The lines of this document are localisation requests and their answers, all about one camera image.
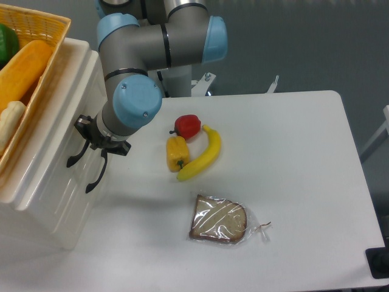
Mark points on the green bell pepper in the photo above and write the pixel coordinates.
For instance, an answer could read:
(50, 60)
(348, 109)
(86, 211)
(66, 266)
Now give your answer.
(9, 44)

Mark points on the yellow woven basket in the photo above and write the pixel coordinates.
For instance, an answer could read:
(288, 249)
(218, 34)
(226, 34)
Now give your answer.
(32, 25)

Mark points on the black top drawer handle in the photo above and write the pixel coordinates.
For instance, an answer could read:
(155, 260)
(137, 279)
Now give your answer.
(72, 160)

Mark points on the black device at edge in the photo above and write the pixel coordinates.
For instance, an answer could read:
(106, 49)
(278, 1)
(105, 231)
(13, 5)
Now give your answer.
(378, 262)

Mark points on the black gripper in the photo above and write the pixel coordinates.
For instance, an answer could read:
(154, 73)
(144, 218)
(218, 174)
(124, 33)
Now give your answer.
(96, 136)

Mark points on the yellow banana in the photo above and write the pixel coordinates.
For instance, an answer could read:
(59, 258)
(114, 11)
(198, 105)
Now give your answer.
(206, 159)

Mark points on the orange bread loaf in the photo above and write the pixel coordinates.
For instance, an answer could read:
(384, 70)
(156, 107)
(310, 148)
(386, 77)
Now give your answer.
(23, 70)

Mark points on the pale toy peanut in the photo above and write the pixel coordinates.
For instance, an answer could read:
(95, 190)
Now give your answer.
(9, 121)

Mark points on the white bracket behind table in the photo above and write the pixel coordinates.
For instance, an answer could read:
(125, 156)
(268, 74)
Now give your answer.
(273, 85)

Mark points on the red bell pepper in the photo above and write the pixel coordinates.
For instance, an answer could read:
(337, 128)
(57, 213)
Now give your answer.
(187, 126)

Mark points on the bagged bread slice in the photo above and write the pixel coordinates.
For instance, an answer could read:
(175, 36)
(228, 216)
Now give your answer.
(223, 222)

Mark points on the white frame at right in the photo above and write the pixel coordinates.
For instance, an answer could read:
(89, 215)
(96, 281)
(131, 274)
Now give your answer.
(376, 140)

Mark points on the white drawer cabinet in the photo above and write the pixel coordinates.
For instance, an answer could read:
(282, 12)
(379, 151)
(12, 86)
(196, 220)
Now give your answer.
(42, 199)

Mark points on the yellow bell pepper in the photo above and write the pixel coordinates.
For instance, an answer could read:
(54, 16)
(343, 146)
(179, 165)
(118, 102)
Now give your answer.
(178, 155)

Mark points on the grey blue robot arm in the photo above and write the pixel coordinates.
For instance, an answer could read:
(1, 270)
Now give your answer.
(135, 37)

